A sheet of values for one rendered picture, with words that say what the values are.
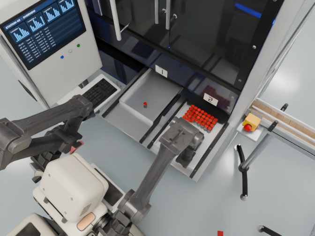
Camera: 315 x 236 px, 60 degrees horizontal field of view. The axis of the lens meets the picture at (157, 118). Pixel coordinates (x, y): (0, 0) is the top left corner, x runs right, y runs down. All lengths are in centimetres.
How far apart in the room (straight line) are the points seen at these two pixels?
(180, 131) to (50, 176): 49
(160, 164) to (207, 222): 153
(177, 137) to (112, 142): 175
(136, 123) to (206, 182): 103
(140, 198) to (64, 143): 40
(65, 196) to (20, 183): 167
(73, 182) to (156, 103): 85
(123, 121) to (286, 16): 102
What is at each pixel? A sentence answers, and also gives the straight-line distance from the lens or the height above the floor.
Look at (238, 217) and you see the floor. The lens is 243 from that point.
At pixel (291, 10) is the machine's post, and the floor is 171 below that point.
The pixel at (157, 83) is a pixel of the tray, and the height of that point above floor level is 88.
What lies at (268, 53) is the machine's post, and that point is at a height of 151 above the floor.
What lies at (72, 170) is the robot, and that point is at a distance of 105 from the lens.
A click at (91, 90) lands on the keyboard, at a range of 186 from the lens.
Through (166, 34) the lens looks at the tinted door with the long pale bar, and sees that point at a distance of 143.
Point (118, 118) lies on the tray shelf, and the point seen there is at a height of 88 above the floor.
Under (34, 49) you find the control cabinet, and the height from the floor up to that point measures 127.
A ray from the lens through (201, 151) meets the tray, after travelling 156.
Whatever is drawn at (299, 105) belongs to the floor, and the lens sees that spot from 304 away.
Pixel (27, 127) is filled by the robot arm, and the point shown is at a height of 157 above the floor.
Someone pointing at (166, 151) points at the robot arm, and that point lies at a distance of 85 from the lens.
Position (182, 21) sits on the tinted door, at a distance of 131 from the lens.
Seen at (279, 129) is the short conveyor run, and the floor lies 93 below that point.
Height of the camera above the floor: 232
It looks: 61 degrees down
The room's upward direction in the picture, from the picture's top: 1 degrees counter-clockwise
